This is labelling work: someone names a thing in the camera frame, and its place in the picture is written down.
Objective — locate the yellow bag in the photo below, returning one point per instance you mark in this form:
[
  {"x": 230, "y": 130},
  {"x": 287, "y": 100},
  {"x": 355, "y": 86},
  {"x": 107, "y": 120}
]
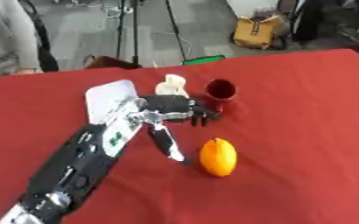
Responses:
[{"x": 256, "y": 32}]

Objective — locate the orange toy fruit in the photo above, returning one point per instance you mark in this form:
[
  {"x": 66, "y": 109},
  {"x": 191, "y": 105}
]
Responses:
[{"x": 218, "y": 157}]

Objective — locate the brown bag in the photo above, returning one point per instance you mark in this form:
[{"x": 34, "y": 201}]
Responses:
[{"x": 110, "y": 62}]

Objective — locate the dark red cup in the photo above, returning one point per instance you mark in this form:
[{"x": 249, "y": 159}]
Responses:
[{"x": 221, "y": 92}]

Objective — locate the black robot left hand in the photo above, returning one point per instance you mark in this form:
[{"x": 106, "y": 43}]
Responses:
[{"x": 175, "y": 108}]

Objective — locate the person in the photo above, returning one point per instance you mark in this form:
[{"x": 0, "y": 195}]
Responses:
[{"x": 9, "y": 38}]

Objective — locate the black tripod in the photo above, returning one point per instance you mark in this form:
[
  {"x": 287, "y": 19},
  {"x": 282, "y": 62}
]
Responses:
[{"x": 134, "y": 29}]

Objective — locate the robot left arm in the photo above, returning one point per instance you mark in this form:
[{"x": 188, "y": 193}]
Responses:
[{"x": 80, "y": 163}]

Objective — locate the green flat object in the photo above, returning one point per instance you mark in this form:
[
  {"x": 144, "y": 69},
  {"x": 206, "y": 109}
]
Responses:
[{"x": 204, "y": 59}]

